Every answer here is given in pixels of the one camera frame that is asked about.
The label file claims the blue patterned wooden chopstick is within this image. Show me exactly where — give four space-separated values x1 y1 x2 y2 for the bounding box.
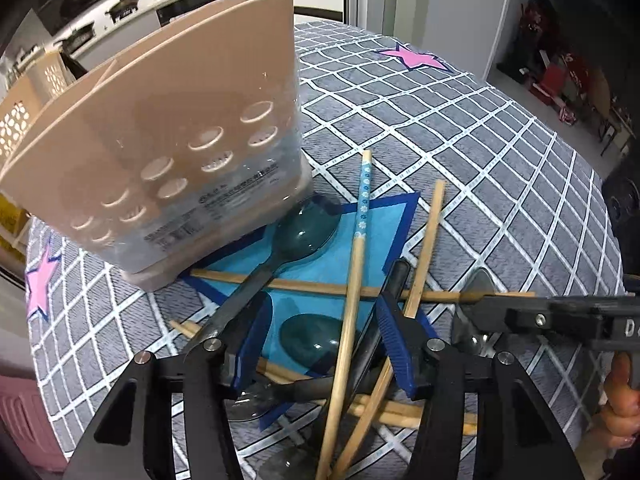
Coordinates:
314 151 372 480

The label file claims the plain wooden chopstick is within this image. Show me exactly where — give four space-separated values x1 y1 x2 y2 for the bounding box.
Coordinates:
331 180 446 479

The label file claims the dark translucent spoon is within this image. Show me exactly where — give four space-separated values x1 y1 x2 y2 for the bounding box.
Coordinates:
450 268 496 356

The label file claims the operator right hand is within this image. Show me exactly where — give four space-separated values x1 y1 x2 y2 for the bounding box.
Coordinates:
599 352 640 450

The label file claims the dark green spoon centre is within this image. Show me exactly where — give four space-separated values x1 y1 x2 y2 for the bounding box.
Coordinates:
279 313 342 368

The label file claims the long wooden chopstick crossing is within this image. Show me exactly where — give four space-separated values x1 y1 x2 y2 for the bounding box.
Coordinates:
190 269 536 304

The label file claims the wooden chopstick lower pair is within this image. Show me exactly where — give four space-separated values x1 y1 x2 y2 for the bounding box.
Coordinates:
169 320 477 436

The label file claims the dark spoon near holder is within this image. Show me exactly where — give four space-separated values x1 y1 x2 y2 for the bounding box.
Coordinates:
182 194 342 354

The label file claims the grey checked tablecloth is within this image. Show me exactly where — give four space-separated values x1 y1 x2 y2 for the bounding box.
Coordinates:
27 22 623 479

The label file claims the beige plastic utensil holder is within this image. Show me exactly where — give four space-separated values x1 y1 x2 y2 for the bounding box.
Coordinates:
1 0 312 292

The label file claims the pink plastic stool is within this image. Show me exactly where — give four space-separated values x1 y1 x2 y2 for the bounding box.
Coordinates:
0 376 67 472

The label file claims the beige perforated laundry basket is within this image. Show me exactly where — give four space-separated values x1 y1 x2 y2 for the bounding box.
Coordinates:
0 50 75 162

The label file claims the black built-in oven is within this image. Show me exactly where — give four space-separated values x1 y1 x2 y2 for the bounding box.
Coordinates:
156 0 217 26

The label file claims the black wok on stove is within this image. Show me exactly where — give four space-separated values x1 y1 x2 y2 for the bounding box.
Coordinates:
54 22 96 55

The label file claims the black pot on stove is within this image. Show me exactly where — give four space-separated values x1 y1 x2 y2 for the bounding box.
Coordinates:
105 0 139 23

